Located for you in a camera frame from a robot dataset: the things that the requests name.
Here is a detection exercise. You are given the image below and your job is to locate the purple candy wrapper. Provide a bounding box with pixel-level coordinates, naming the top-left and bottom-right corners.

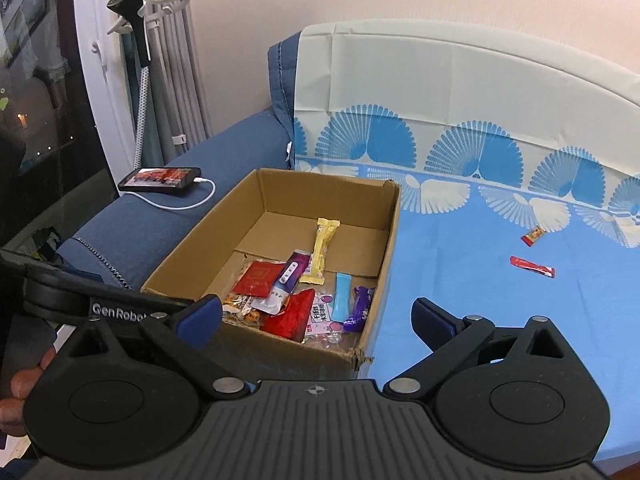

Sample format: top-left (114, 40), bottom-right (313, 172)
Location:
top-left (343, 286), bottom-right (375, 334)

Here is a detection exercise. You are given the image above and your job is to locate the blue sofa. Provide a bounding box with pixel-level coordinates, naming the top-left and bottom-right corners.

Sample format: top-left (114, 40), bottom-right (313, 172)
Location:
top-left (58, 34), bottom-right (299, 289)

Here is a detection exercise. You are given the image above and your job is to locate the thin red snack stick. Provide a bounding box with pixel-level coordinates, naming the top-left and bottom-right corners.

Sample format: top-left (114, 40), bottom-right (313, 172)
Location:
top-left (510, 256), bottom-right (555, 278)

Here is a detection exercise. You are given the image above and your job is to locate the blue white fan-pattern cover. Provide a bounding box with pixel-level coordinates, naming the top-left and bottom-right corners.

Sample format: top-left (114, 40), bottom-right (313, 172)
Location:
top-left (293, 20), bottom-right (639, 460)

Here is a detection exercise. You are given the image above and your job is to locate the black smartphone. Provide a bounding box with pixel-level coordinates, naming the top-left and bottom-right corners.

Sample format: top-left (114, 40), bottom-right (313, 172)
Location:
top-left (117, 167), bottom-right (201, 194)

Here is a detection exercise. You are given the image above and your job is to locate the white charging cable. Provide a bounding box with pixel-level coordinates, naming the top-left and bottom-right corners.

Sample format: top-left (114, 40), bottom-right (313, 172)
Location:
top-left (130, 175), bottom-right (217, 213)

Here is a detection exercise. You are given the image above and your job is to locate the yellow cartoon snack bar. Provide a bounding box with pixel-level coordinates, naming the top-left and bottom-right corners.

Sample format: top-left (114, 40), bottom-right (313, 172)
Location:
top-left (299, 218), bottom-right (341, 285)

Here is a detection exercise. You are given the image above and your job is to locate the clear bag pink candy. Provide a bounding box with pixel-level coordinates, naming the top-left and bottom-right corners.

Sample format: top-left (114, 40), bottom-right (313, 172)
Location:
top-left (303, 292), bottom-right (345, 349)

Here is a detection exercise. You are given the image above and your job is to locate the person's left hand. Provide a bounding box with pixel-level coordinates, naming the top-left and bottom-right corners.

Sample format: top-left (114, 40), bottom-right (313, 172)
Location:
top-left (0, 347), bottom-right (56, 437)

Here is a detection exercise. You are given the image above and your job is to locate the purple snack stick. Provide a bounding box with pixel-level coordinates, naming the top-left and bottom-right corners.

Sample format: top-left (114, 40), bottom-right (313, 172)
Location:
top-left (250, 249), bottom-right (311, 315)

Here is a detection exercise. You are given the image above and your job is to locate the dark red snack bag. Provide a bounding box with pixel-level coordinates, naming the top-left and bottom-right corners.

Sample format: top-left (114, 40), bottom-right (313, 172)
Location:
top-left (260, 288), bottom-right (316, 342)

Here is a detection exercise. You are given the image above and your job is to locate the clear bag of peanuts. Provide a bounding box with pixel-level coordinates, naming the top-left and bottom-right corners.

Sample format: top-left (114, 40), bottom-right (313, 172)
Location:
top-left (222, 292), bottom-right (262, 328)

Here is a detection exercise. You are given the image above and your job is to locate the grey curtain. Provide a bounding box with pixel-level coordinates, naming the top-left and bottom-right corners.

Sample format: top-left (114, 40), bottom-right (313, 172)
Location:
top-left (141, 6), bottom-right (213, 166)

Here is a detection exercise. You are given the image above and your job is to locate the light blue snack stick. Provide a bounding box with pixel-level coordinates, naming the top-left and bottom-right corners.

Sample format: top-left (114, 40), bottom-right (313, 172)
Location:
top-left (332, 273), bottom-right (352, 323)

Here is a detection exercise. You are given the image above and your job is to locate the red snack packet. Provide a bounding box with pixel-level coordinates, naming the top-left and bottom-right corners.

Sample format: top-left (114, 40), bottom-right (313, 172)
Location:
top-left (231, 260), bottom-right (284, 298)

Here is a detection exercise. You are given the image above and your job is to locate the small red gold candy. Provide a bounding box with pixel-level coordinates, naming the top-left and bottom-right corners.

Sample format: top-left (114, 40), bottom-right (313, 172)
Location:
top-left (521, 226), bottom-right (547, 247)

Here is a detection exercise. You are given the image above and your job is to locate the cardboard box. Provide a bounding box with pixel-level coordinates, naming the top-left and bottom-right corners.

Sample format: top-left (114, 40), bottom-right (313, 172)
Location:
top-left (143, 169), bottom-right (400, 382)

